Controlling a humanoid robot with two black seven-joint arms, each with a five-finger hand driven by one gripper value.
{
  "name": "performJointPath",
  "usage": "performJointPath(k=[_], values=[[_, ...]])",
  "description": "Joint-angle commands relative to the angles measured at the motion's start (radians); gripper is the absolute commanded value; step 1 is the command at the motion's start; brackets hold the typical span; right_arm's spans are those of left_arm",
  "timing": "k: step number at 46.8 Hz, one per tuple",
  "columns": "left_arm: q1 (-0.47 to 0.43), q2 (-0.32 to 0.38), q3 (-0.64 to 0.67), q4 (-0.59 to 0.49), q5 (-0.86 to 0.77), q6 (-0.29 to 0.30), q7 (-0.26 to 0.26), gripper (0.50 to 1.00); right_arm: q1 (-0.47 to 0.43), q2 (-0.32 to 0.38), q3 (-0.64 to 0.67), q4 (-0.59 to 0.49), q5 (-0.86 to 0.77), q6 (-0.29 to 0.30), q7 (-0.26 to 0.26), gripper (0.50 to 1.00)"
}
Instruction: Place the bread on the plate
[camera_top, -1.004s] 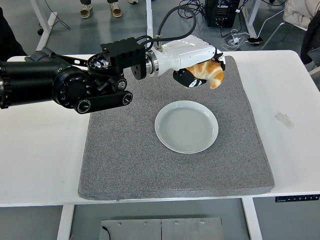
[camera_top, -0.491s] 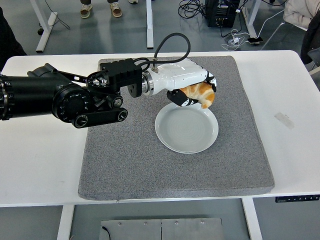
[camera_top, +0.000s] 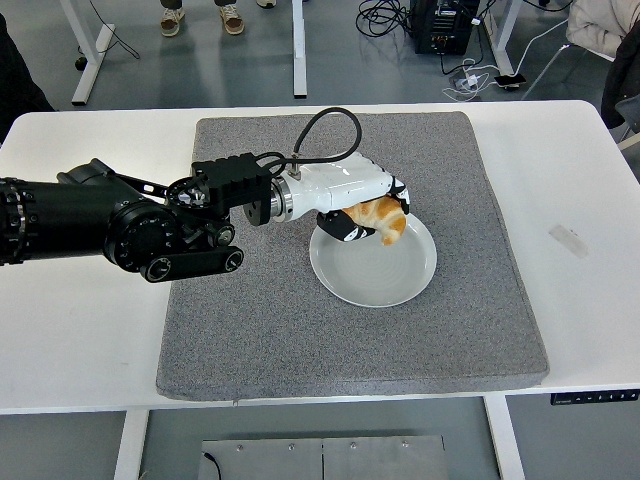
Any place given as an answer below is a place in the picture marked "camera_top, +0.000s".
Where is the black jacket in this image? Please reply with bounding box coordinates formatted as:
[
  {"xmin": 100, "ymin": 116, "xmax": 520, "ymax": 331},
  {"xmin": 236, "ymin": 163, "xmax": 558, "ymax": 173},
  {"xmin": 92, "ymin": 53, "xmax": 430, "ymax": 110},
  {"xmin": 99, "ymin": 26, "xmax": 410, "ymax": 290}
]
[{"xmin": 601, "ymin": 22, "xmax": 640, "ymax": 131}]

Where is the croissant bread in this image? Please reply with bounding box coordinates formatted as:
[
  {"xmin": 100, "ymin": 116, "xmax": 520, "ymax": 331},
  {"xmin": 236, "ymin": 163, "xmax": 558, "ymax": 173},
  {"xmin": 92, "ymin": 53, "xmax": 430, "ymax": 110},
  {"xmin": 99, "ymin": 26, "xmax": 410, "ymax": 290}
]
[{"xmin": 343, "ymin": 196, "xmax": 408, "ymax": 247}]

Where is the black garment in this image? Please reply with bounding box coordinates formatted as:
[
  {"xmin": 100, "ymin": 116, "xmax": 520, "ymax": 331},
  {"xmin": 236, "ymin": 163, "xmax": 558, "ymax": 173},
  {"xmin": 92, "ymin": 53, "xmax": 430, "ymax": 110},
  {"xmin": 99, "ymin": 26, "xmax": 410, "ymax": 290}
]
[{"xmin": 0, "ymin": 14, "xmax": 54, "ymax": 146}]

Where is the white padded jacket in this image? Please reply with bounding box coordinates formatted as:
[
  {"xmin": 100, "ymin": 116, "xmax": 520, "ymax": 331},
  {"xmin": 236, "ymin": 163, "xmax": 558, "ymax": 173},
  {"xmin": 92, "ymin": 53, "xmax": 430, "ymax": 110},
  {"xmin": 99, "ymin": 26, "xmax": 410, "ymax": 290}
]
[{"xmin": 566, "ymin": 0, "xmax": 640, "ymax": 54}]

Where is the black phone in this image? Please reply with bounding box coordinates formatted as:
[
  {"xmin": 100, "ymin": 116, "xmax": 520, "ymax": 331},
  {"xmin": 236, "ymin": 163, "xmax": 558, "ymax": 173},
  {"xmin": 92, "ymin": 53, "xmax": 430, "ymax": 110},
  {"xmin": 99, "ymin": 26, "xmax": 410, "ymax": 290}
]
[{"xmin": 494, "ymin": 73, "xmax": 528, "ymax": 92}]

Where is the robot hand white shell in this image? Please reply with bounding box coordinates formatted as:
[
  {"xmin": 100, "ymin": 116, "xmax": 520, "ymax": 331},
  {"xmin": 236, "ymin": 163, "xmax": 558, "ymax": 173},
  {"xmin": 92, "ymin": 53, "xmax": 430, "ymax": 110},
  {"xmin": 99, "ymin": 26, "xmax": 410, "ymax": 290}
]
[{"xmin": 285, "ymin": 152, "xmax": 413, "ymax": 244}]

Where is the person's tan shoe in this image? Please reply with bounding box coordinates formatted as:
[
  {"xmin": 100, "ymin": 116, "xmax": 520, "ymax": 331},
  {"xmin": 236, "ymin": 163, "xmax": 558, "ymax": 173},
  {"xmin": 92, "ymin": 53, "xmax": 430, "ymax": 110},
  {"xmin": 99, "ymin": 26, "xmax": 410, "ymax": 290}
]
[
  {"xmin": 159, "ymin": 5, "xmax": 186, "ymax": 38},
  {"xmin": 219, "ymin": 4, "xmax": 246, "ymax": 36}
]

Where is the grey speckled mat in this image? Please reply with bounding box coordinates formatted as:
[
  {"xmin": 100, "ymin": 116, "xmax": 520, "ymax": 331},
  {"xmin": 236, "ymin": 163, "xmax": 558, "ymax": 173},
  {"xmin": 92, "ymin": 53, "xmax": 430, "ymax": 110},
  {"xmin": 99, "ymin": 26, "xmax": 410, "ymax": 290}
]
[{"xmin": 155, "ymin": 111, "xmax": 551, "ymax": 401}]

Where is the white charger with cables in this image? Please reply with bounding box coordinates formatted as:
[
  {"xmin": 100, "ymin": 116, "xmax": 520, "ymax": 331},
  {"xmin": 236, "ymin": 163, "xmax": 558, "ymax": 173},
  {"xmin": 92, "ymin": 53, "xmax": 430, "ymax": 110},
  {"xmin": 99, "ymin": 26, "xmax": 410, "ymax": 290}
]
[{"xmin": 442, "ymin": 58, "xmax": 501, "ymax": 101}]

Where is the black computer box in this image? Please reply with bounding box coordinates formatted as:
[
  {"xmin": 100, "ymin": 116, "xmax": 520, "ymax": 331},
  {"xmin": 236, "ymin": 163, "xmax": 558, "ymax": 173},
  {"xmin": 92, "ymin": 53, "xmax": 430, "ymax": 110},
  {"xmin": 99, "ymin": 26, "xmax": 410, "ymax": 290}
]
[{"xmin": 409, "ymin": 0, "xmax": 476, "ymax": 56}]

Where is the strip of clear tape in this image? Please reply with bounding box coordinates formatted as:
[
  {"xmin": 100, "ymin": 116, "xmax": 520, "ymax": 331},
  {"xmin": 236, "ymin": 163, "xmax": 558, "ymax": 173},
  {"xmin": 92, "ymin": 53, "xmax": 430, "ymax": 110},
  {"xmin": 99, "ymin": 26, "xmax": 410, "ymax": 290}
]
[{"xmin": 548, "ymin": 224, "xmax": 590, "ymax": 260}]

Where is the black desk control panel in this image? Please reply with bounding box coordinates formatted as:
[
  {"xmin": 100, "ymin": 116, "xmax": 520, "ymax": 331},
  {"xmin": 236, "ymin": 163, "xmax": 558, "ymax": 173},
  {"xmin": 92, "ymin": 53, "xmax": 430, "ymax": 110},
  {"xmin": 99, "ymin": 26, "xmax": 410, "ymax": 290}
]
[{"xmin": 550, "ymin": 388, "xmax": 640, "ymax": 406}]

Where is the grey metal plate with screws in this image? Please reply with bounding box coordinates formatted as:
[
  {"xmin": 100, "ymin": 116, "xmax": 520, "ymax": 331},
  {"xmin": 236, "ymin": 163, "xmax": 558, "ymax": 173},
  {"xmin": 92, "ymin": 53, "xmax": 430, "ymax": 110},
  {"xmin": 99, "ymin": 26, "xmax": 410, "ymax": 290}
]
[{"xmin": 199, "ymin": 434, "xmax": 447, "ymax": 480}]

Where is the pale grey round plate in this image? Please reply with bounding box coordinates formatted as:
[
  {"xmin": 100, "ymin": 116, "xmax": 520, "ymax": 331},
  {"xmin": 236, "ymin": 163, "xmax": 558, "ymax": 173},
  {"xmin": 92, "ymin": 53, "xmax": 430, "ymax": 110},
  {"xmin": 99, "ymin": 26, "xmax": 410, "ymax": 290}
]
[{"xmin": 308, "ymin": 212, "xmax": 439, "ymax": 308}]

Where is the white desk leg with foot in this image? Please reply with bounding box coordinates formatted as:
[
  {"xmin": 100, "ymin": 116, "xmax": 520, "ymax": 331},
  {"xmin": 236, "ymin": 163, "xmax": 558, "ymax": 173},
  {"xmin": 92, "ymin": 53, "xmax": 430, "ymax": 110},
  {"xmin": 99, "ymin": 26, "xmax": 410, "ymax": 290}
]
[
  {"xmin": 487, "ymin": 0, "xmax": 526, "ymax": 76},
  {"xmin": 291, "ymin": 0, "xmax": 308, "ymax": 99},
  {"xmin": 59, "ymin": 0, "xmax": 117, "ymax": 106}
]

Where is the white table leg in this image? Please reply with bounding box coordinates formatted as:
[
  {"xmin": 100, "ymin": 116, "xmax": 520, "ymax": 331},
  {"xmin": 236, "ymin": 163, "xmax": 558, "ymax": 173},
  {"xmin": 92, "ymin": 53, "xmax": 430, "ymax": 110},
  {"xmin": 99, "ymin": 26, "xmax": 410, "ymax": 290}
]
[
  {"xmin": 482, "ymin": 395, "xmax": 526, "ymax": 480},
  {"xmin": 113, "ymin": 409, "xmax": 150, "ymax": 480}
]

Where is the black cable bundle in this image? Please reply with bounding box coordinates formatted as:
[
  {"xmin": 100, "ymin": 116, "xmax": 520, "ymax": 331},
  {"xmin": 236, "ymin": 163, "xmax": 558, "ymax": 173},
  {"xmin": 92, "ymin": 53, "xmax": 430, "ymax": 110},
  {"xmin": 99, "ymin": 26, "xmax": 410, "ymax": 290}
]
[{"xmin": 355, "ymin": 0, "xmax": 416, "ymax": 39}]

